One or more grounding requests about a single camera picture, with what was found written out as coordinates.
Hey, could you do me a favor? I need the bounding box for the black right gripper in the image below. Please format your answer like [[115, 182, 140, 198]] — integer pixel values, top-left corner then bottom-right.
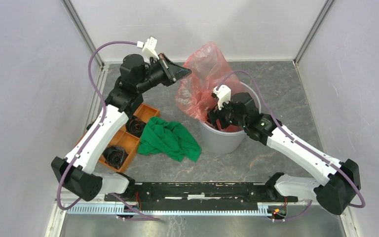
[[204, 96, 247, 133]]

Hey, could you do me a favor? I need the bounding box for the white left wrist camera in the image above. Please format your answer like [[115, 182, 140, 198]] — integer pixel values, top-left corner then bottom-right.
[[136, 36, 159, 60]]

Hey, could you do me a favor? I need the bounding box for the red plastic trash bag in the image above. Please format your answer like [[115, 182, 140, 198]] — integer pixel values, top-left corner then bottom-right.
[[175, 41, 232, 128]]

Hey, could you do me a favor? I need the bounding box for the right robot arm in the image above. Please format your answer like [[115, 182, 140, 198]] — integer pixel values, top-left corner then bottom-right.
[[207, 91, 365, 215]]

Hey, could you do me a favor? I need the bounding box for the slotted cable duct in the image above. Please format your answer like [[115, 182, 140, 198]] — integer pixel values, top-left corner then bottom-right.
[[67, 202, 273, 217]]

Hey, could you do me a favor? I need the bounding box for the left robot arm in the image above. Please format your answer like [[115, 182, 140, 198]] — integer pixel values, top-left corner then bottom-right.
[[51, 53, 191, 201]]

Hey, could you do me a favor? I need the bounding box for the grey plastic trash bin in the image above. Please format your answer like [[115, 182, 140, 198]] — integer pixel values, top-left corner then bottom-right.
[[200, 83, 266, 154]]

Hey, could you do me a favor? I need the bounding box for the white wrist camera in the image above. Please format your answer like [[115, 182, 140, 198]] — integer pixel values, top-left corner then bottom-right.
[[212, 85, 231, 110], [136, 36, 159, 60]]

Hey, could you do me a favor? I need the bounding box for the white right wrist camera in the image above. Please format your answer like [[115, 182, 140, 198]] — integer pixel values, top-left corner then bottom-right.
[[212, 85, 231, 110]]

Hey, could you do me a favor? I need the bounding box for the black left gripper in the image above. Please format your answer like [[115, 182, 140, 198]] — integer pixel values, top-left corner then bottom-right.
[[137, 53, 192, 94]]

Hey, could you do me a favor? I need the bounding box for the green cloth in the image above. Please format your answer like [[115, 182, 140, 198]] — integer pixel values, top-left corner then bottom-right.
[[138, 117, 202, 162]]

